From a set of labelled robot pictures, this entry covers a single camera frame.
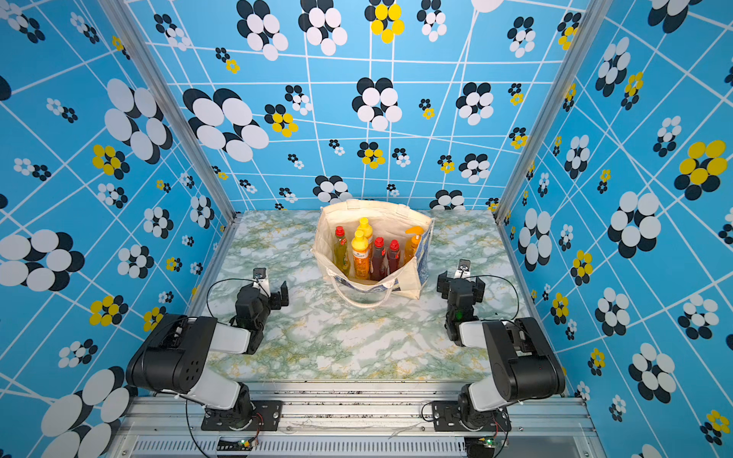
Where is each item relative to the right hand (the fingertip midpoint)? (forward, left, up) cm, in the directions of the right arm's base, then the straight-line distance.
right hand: (468, 274), depth 92 cm
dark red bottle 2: (+2, +24, +7) cm, 25 cm away
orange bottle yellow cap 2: (+2, +35, +7) cm, 35 cm away
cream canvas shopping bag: (+11, +26, +13) cm, 31 cm away
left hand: (-1, +64, -1) cm, 64 cm away
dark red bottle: (+2, +29, 0) cm, 29 cm away
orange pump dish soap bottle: (+3, +19, +13) cm, 23 cm away
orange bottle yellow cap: (+8, +33, +13) cm, 36 cm away
